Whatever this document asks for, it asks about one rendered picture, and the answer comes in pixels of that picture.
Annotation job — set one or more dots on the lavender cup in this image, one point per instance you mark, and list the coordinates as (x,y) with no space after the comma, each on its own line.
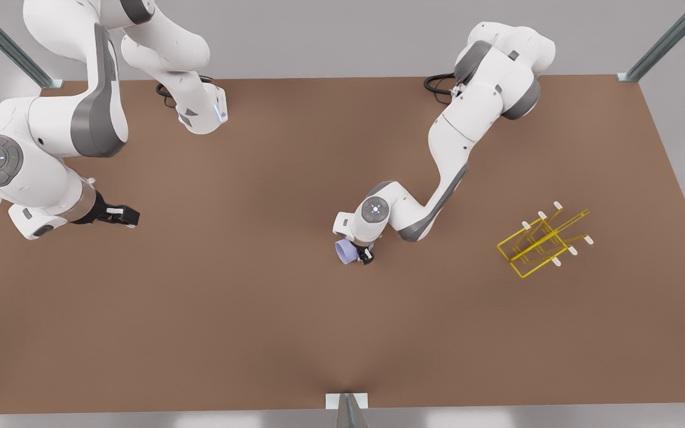
(345,252)

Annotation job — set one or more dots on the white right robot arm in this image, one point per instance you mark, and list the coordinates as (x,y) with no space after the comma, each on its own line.
(51,125)

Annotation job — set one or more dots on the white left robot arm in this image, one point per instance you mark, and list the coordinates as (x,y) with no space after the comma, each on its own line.
(473,119)

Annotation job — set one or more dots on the silver frame post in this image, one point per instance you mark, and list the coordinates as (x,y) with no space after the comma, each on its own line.
(666,38)
(348,410)
(9,46)

